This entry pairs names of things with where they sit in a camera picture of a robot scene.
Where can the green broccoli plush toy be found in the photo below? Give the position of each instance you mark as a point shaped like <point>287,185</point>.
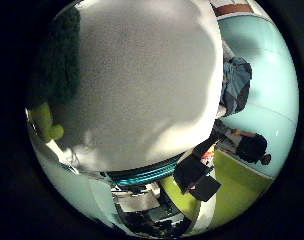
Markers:
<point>58,60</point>

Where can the teal storage bins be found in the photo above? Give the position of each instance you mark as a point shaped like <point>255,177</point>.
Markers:
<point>145,175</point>

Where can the blue grey jacket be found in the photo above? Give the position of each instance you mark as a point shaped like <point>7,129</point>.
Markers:
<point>237,86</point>

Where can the black bag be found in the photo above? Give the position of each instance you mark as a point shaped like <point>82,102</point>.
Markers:
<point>252,146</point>

